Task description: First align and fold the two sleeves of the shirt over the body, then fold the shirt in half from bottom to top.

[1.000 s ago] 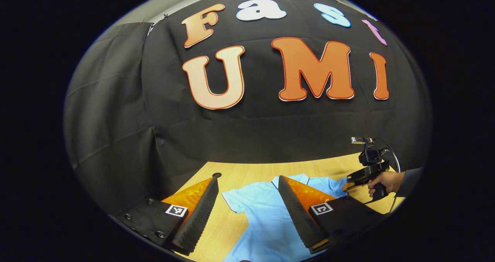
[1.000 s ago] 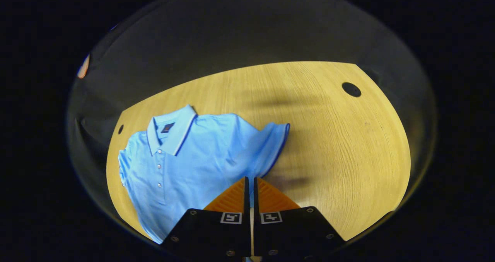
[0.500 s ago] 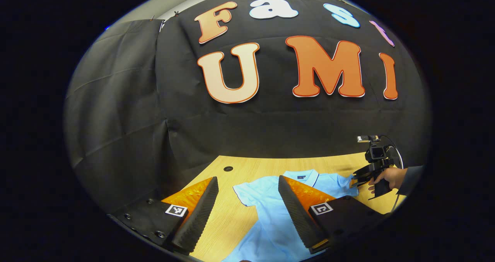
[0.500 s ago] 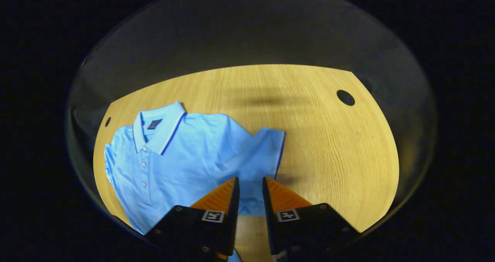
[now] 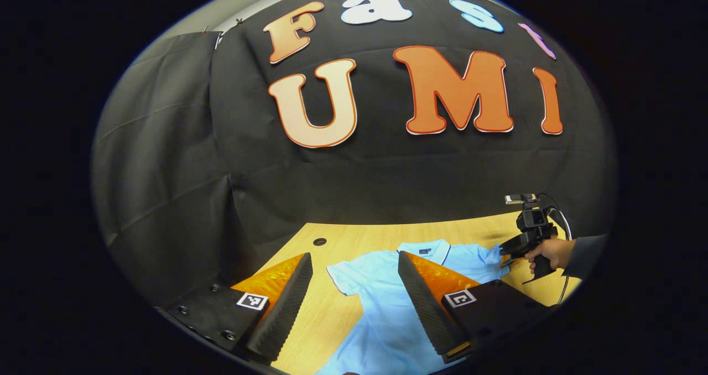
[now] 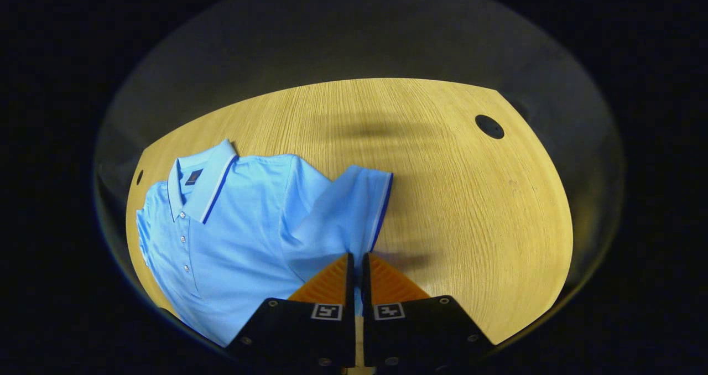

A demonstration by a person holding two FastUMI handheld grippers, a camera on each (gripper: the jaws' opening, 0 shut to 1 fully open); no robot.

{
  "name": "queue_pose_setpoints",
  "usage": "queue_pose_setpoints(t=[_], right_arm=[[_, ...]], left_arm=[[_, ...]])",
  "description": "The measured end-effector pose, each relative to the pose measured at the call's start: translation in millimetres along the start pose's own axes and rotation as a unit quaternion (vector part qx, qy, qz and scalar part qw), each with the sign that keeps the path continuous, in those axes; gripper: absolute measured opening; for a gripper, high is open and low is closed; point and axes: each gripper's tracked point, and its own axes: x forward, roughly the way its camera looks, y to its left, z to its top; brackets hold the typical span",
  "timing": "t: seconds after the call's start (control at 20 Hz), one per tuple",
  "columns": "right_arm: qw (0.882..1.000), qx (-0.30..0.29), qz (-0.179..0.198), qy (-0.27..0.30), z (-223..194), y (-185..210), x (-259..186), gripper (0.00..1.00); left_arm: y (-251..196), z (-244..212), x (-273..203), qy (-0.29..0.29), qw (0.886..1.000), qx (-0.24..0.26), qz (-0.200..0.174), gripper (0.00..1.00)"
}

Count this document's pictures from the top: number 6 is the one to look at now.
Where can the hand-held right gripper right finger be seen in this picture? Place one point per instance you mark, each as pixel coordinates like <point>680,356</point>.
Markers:
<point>365,289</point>

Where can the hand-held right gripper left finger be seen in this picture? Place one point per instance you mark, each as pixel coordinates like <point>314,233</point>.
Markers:
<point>350,289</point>

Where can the light blue T-shirt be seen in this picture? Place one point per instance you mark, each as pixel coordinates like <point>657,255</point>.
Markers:
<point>243,242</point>

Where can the round black table grommet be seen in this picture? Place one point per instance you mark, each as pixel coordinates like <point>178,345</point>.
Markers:
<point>139,177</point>
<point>489,126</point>

